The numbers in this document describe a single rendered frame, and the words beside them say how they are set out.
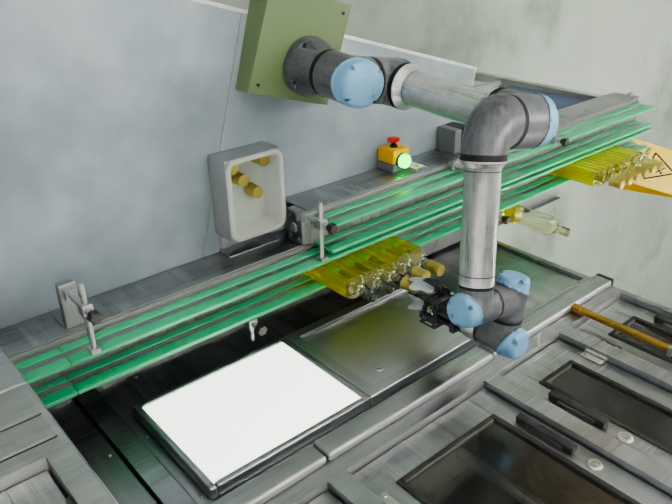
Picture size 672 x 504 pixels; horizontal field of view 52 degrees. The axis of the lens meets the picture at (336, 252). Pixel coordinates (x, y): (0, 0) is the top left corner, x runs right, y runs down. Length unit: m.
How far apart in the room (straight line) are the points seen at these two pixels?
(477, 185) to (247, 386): 0.72
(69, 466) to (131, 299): 0.76
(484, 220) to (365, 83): 0.47
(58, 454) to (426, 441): 0.83
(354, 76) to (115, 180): 0.61
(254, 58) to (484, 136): 0.64
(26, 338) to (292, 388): 0.60
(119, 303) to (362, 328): 0.63
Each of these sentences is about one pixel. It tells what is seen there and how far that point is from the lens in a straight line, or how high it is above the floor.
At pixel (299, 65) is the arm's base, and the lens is 1.77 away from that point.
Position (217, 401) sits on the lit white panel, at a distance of 1.66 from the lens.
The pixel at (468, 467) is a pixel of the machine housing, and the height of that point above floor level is 1.58.
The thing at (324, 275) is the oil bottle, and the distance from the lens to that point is 1.86.
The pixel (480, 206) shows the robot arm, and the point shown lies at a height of 1.45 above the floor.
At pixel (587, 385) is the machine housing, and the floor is 1.60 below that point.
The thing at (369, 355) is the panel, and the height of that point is 1.19.
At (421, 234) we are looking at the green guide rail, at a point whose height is 0.92.
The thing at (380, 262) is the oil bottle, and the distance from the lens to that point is 1.88.
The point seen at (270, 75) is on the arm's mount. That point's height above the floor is 0.81.
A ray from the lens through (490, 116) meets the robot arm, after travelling 1.43.
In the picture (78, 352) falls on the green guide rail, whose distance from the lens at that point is 1.61.
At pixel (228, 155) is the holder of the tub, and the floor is 0.79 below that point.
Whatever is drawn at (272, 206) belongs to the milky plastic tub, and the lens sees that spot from 1.91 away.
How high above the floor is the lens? 2.25
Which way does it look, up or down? 43 degrees down
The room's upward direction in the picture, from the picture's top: 117 degrees clockwise
